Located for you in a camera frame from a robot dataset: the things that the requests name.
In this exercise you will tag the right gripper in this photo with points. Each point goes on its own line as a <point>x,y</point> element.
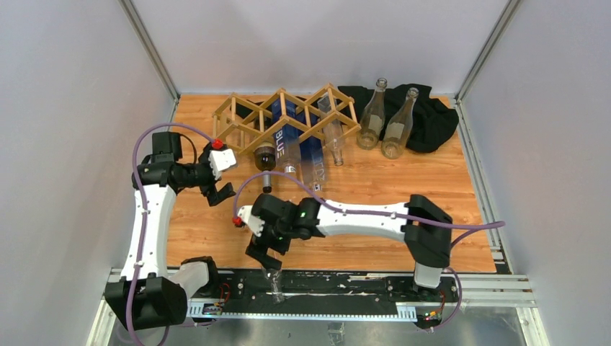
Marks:
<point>259,250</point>

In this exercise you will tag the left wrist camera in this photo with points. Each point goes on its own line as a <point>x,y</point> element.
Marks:
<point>222,161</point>

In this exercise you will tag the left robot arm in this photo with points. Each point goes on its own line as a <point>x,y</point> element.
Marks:
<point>146,296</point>

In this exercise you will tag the clear glass bottle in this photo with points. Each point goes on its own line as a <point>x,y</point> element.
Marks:
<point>373,117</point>

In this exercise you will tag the dark green wine bottle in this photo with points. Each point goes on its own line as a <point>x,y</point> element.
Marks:
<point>265,160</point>

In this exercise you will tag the wooden wine rack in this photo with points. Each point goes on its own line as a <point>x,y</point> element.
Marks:
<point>244,125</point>

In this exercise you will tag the clear bottle dark label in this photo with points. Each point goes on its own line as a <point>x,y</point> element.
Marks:
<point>399,128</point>

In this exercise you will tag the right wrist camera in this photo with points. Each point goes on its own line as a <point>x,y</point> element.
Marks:
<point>253,222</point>

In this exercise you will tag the black cloth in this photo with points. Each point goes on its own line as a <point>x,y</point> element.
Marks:
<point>433,122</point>

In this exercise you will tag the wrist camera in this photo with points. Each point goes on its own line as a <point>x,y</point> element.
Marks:
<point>222,161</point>
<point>253,222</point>

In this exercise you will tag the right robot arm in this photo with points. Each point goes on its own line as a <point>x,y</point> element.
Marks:
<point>420,224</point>

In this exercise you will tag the blue labelled bottle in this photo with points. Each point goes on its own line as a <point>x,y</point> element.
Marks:
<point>288,155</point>

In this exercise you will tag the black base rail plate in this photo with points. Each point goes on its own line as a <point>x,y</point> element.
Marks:
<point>325,295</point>

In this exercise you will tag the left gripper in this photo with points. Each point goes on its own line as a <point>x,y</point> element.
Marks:
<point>210,190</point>

